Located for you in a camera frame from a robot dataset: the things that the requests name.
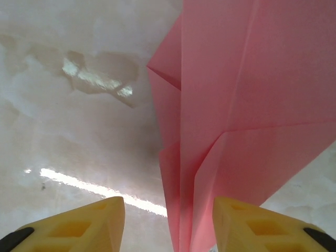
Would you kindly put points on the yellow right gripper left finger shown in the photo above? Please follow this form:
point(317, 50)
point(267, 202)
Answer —
point(78, 231)

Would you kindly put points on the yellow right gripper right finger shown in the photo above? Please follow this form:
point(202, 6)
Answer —
point(262, 231)

